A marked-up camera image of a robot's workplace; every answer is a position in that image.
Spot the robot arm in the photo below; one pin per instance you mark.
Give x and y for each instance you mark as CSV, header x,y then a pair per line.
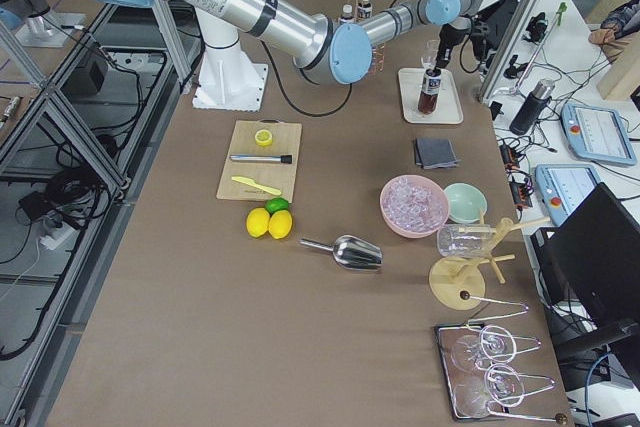
x,y
325,51

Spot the clear wine glass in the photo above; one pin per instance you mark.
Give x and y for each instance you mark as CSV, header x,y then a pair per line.
x,y
430,53

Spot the wooden glass tree stand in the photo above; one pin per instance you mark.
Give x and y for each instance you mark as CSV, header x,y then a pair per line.
x,y
458,283

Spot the seated person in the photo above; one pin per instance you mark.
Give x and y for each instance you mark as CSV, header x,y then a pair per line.
x,y
620,22

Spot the teach pendant tablet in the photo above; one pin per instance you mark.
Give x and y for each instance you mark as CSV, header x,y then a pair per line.
x,y
562,188
595,133

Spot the aluminium frame post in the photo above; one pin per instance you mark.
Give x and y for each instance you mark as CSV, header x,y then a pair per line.
x,y
509,42

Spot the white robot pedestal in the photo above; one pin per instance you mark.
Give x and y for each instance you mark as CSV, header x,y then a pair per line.
x,y
228,80

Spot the black monitor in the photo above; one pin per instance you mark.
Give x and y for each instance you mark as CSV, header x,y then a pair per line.
x,y
593,258

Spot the metal ice scoop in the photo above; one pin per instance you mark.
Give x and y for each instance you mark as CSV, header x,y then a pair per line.
x,y
351,253

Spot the tea bottle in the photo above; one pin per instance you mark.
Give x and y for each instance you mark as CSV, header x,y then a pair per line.
x,y
346,15
430,89

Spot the black metal tray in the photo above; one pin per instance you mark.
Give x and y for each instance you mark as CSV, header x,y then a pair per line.
x,y
446,336

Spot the green bowl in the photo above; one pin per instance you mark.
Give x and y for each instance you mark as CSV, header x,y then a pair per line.
x,y
467,204

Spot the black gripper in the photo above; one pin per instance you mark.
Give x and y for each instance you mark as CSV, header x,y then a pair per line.
x,y
445,40

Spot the upside-down wine glass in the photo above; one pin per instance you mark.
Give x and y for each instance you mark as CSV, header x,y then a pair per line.
x,y
483,348
493,395

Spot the tea bottle far corner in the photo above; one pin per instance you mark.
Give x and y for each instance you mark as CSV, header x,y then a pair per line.
x,y
364,10

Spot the pink bowl with ice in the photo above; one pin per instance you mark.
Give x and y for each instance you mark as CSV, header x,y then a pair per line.
x,y
413,206

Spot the black equipment case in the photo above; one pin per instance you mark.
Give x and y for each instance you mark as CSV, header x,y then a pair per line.
x,y
489,27

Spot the copper wire bottle basket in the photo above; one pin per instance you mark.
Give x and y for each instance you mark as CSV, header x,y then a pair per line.
x,y
378,55

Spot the glass tumbler on stand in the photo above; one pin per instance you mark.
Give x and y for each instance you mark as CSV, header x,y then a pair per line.
x,y
463,240

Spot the yellow plastic knife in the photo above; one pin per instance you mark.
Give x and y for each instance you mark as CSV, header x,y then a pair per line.
x,y
254,184

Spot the wooden cutting board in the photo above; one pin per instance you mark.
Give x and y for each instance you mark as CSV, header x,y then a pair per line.
x,y
268,153

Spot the half lemon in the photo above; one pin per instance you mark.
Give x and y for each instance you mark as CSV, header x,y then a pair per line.
x,y
263,137

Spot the dark thermos bottle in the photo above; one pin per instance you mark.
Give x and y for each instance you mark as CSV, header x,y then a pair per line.
x,y
532,107

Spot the green lime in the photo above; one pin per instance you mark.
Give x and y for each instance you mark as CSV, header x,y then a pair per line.
x,y
276,204

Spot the steel muddler black tip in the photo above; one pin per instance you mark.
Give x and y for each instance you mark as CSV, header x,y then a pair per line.
x,y
271,159

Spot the whole lemon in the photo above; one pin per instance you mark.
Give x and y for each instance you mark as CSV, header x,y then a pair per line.
x,y
280,224
257,222

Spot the grey folded cloth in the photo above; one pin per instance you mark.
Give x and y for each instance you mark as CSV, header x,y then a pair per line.
x,y
430,153

